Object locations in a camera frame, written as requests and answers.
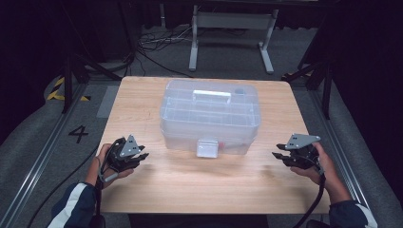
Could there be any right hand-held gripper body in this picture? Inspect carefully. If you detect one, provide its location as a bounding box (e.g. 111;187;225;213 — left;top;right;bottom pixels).
282;133;322;171

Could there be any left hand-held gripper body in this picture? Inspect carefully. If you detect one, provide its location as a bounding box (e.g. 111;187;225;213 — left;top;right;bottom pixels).
106;134;143;174

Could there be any clear plastic storage box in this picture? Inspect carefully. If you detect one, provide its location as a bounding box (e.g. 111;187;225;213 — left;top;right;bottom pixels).
159;79;262;159

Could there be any person's left hand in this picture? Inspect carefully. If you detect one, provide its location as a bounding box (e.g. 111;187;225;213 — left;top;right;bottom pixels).
94;142;136;188

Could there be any person's right hand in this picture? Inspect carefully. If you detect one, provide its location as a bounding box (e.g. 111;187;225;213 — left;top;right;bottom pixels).
289;142;337;188

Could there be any black tripod stand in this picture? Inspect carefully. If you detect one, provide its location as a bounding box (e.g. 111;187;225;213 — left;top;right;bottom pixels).
281;18;335;121
60;0;124;115

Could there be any right hand-held gripper cable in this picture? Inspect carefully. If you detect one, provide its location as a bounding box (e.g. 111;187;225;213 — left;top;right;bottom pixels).
292;172;328;228

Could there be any metal floor rail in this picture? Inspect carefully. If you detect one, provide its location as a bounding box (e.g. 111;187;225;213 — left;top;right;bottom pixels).
308;89;380;228
0;83;89;228

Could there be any black floor cable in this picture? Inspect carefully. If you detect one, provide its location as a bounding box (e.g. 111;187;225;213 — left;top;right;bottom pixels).
26;143;101;228

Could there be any bundle of floor cables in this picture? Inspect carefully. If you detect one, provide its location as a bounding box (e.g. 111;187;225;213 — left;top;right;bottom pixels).
136;26;195;79

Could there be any grey metal table frame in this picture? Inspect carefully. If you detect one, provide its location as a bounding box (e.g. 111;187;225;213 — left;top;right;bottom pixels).
188;4;280;76

